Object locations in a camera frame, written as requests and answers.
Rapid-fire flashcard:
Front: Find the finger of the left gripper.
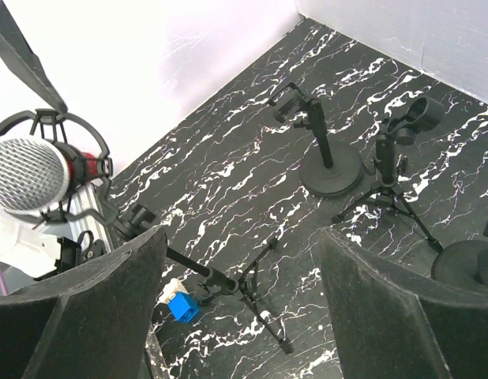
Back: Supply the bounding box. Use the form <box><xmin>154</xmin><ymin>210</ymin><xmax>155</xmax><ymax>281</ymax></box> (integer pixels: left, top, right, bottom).
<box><xmin>0</xmin><ymin>1</ymin><xmax>68</xmax><ymax>114</ymax></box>

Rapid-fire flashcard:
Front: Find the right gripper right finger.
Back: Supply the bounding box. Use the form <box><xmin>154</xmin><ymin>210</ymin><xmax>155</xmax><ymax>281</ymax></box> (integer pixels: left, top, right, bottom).
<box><xmin>319</xmin><ymin>229</ymin><xmax>488</xmax><ymax>378</ymax></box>

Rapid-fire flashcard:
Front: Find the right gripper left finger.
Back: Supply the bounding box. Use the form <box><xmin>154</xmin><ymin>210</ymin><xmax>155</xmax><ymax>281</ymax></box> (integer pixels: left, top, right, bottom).
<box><xmin>0</xmin><ymin>226</ymin><xmax>167</xmax><ymax>378</ymax></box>

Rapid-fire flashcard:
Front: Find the black round-base mic stand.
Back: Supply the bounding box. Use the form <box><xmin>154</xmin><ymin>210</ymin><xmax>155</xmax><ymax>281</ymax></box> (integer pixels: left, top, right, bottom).
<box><xmin>431</xmin><ymin>221</ymin><xmax>488</xmax><ymax>294</ymax></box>

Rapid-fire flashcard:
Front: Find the red glitter microphone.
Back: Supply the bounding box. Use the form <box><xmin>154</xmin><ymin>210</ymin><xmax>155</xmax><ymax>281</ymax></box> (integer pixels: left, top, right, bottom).
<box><xmin>0</xmin><ymin>136</ymin><xmax>103</xmax><ymax>215</ymax></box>

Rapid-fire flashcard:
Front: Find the purple mic round-base stand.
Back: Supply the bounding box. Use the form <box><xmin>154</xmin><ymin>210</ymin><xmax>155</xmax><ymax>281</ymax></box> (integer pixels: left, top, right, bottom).
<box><xmin>267</xmin><ymin>82</ymin><xmax>363</xmax><ymax>197</ymax></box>

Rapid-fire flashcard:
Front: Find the black tripod mic stand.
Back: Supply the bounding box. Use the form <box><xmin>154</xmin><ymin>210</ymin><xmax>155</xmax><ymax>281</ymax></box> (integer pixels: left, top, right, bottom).
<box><xmin>332</xmin><ymin>96</ymin><xmax>445</xmax><ymax>253</ymax></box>

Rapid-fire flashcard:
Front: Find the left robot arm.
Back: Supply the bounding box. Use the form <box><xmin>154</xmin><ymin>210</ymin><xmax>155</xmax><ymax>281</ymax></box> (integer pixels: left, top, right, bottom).
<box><xmin>0</xmin><ymin>1</ymin><xmax>118</xmax><ymax>280</ymax></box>

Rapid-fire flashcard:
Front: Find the blue and white block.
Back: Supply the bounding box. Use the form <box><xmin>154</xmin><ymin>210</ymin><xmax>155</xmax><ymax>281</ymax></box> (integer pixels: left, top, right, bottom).
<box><xmin>159</xmin><ymin>278</ymin><xmax>200</xmax><ymax>323</ymax></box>

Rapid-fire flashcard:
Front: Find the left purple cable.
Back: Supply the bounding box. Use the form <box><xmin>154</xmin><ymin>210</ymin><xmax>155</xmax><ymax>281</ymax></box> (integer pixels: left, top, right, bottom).
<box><xmin>0</xmin><ymin>260</ymin><xmax>10</xmax><ymax>297</ymax></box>

